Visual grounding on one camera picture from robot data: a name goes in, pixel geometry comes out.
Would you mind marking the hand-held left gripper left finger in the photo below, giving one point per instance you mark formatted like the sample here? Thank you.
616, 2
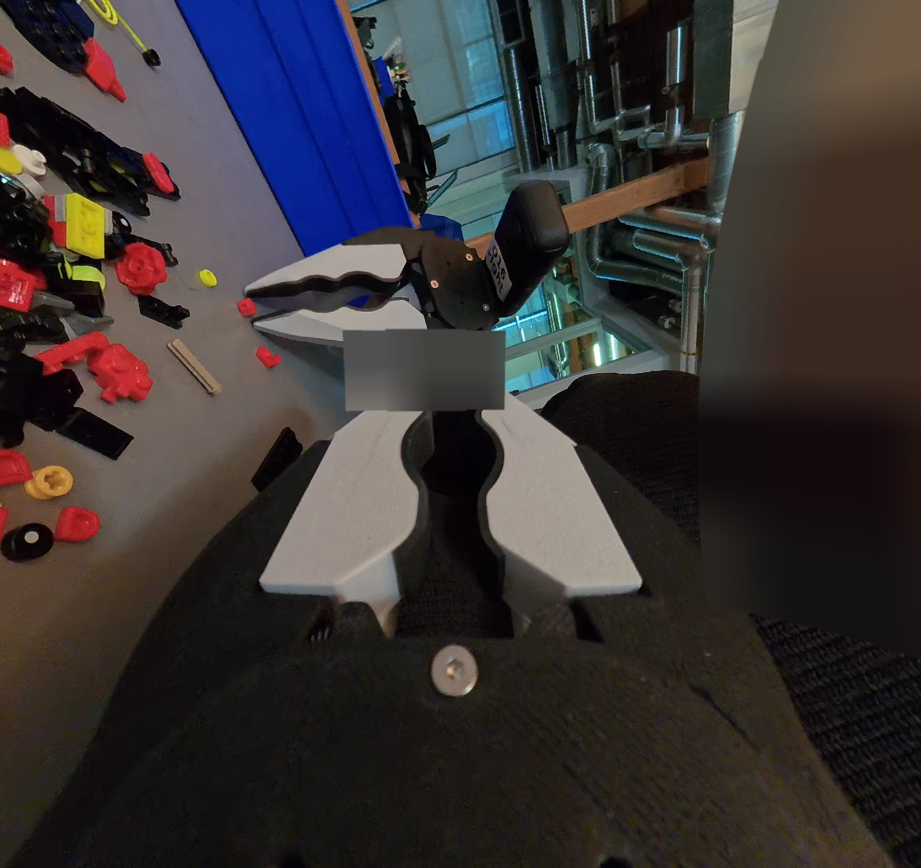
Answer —
345, 508

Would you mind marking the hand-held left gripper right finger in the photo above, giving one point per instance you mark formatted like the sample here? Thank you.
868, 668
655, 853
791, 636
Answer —
561, 515

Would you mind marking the person's black knit sweater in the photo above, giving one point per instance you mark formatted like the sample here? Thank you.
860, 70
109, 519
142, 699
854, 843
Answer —
633, 451

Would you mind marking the black round lego plate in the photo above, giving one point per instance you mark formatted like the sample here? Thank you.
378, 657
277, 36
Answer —
43, 26

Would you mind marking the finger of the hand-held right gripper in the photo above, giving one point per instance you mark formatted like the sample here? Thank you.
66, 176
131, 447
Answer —
345, 264
324, 323

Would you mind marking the pile of lego pieces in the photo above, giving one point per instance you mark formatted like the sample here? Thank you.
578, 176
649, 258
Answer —
137, 267

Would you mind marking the wooden beam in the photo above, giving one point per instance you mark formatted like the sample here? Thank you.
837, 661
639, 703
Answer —
633, 192

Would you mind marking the blue plastic bin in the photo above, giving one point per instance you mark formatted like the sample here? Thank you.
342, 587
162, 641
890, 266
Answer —
266, 91

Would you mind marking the long black lego plate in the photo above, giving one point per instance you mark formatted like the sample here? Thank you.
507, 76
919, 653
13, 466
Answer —
277, 459

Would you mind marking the silver ventilation pipes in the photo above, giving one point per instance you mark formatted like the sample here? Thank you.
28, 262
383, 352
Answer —
647, 127

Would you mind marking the small red lego clip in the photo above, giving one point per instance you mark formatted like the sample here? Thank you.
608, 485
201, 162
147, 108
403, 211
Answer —
247, 307
268, 357

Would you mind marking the thin wooden edge strip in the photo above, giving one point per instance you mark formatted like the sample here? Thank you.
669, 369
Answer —
367, 77

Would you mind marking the tan lego axle pin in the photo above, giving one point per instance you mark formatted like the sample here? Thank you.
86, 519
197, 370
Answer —
194, 367

